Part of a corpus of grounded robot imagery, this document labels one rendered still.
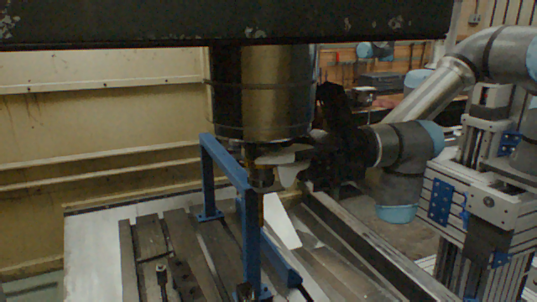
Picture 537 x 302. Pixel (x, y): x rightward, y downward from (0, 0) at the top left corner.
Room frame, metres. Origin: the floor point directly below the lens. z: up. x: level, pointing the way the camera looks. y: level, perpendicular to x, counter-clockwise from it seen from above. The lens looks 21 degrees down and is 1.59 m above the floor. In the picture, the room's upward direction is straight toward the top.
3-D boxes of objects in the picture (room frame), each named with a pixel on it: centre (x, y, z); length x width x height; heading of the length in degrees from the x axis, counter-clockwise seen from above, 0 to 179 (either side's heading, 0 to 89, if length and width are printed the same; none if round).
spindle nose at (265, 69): (0.49, 0.01, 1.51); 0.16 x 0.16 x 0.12
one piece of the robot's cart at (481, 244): (1.03, -0.83, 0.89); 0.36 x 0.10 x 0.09; 114
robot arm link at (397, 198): (0.62, -0.24, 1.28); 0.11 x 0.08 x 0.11; 24
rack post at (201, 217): (1.15, 0.22, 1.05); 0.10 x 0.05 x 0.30; 113
